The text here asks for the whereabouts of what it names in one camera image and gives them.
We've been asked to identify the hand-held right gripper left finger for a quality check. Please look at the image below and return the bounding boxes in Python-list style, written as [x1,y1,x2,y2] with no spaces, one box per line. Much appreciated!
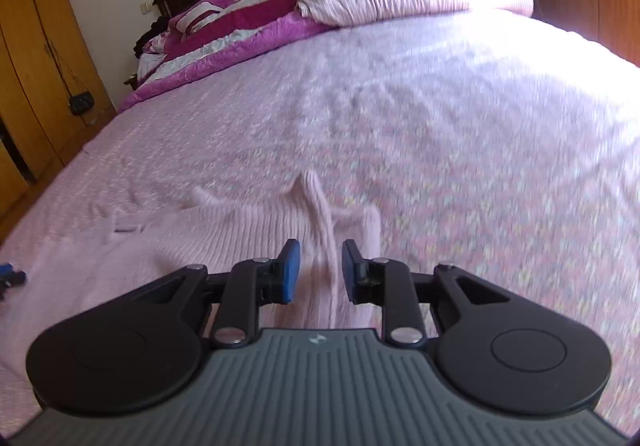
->
[133,238,302,348]

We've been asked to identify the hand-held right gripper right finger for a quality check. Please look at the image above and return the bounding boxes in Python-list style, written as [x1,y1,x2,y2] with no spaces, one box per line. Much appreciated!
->
[340,239,512,347]

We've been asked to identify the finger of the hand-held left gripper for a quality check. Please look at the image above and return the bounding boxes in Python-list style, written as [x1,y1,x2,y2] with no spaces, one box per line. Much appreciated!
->
[0,263,27,303]

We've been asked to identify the pink knit sweater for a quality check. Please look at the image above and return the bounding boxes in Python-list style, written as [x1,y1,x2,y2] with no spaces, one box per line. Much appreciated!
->
[0,169,384,379]

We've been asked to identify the floral pink bedspread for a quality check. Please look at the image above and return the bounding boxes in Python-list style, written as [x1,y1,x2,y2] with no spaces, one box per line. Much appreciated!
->
[0,6,640,434]

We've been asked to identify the black handbag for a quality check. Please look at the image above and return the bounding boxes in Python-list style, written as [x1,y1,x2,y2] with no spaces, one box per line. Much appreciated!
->
[68,92,96,116]

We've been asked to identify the wooden wardrobe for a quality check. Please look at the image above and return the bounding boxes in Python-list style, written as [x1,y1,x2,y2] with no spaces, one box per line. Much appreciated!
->
[0,0,118,227]

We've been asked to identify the magenta and white blanket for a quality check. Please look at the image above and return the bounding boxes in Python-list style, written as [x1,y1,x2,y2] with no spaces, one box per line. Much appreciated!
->
[117,0,337,113]

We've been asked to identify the dark cloth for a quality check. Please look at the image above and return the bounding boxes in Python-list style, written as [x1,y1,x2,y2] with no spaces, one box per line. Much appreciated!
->
[133,15,173,60]

